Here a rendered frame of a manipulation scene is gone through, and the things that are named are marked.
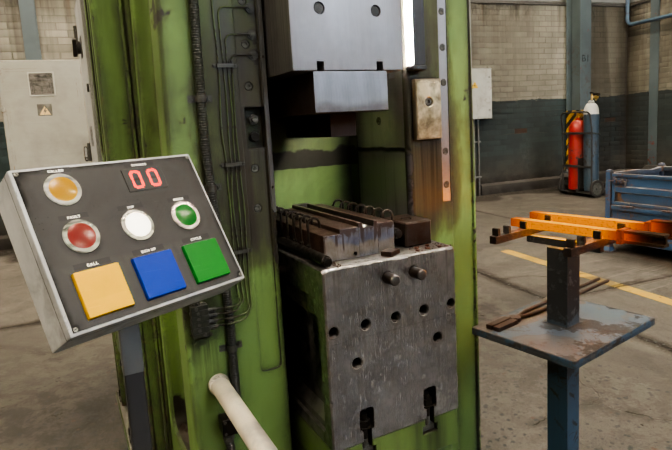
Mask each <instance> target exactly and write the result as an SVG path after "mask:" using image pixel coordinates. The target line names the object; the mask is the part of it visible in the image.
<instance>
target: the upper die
mask: <svg viewBox="0 0 672 450"><path fill-rule="evenodd" d="M267 87H268V101H269V114H270V119H278V118H291V117H301V116H311V115H321V114H333V113H360V112H371V111H382V110H388V88H387V71H312V72H309V73H305V74H301V75H298V76H294V77H290V78H286V79H283V80H279V81H275V82H272V83H268V84H267Z"/></svg>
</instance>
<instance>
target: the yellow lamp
mask: <svg viewBox="0 0 672 450"><path fill-rule="evenodd" d="M48 188H49V191H50V193H51V194H52V196H54V197H55V198H56V199H58V200H61V201H70V200H72V199H74V198H75V197H76V196H77V193H78V189H77V186H76V185H75V183H74V182H73V181H71V180H70V179H68V178H65V177H56V178H53V179H52V180H51V181H50V182H49V187H48Z"/></svg>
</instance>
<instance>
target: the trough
mask: <svg viewBox="0 0 672 450"><path fill-rule="evenodd" d="M298 206H302V207H306V208H310V209H313V210H317V211H321V212H324V213H328V214H332V215H336V216H339V217H343V218H347V219H351V220H354V221H358V222H361V223H362V224H365V225H367V226H362V227H363V228H366V227H372V226H373V224H374V221H373V220H369V219H365V218H361V217H357V216H353V215H349V214H345V213H341V212H337V211H333V210H329V209H325V208H321V207H318V206H314V205H310V204H303V205H298Z"/></svg>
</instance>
